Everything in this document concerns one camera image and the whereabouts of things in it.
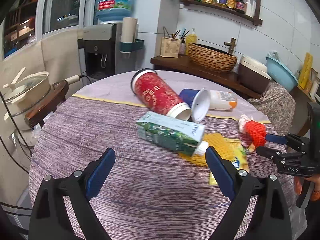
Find white orange drink bottle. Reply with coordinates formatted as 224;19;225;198
209;90;238;111

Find blue yogurt cup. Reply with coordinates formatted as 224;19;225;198
179;88;211;123

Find hand with orange glove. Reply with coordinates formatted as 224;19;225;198
293;173;320;203

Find wooden side shelf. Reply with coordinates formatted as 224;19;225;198
290;86;315;136

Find yellow snack bag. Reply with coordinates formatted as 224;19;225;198
204;133;249;172

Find paisley patterned cloth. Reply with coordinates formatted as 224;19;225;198
247;81;296;135

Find crumpled white tissue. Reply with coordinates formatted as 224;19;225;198
238;114;254;134

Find yellow foam net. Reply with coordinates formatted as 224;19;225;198
177;132;237;168

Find white microwave oven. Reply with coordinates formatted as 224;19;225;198
309;74;319;101

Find light blue plastic basin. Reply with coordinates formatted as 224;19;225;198
266;56;298;92

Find yellow cylindrical roll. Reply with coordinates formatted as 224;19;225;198
298;53;313;89

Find brown white lidded bin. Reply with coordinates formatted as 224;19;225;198
238;56;271;94

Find dark wooden counter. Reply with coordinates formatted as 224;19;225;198
150;56;262;99

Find green white milk carton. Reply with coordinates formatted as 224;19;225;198
136;111;205;157

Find brass faucet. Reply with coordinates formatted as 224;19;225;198
224;37;236;54

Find woven basket sink bowl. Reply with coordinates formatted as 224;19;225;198
187;43;238;72

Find cream cooking pot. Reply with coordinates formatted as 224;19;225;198
1;67;51;131

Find dark wooden stool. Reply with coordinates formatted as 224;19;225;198
25;80;69;128

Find red paper cup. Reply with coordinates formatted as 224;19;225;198
131;68;191;121

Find yellow soap dispenser bottle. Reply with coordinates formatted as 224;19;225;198
185;28;197;55

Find beige utensil holder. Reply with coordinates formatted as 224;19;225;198
160;37;181;58

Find grey water dispenser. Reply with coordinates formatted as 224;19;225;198
78;22;136;80

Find paper cup stack holder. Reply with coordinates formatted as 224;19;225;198
120;17;144;56

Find blue water jug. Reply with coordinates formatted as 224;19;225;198
94;0;134;24

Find wooden wall shelf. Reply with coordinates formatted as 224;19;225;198
179;0;265;27

